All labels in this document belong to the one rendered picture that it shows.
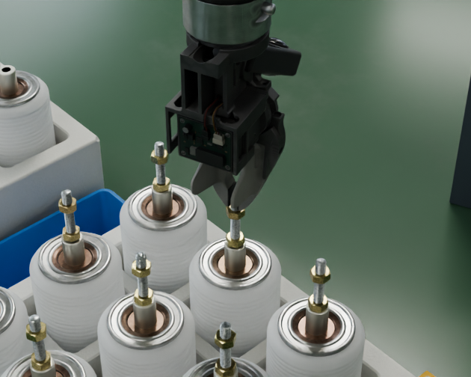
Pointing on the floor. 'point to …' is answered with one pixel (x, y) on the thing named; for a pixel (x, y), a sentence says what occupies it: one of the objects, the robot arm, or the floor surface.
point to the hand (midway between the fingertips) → (238, 191)
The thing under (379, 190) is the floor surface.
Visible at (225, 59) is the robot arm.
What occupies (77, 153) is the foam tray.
